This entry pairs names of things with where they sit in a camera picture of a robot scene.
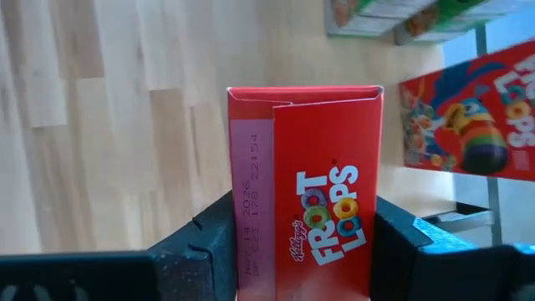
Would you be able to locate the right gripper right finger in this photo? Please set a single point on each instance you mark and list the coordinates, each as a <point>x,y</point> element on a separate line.
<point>418,267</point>

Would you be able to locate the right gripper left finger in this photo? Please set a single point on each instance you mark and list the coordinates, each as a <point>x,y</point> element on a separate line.
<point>188,267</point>

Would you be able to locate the red Froot Loops cereal box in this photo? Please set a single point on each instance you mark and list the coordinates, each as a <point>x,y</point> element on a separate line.
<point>468,125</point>
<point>326,146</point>

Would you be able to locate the green Apple Jacks cereal box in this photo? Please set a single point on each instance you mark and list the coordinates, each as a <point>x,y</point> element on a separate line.
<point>480,23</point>
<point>368,23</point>

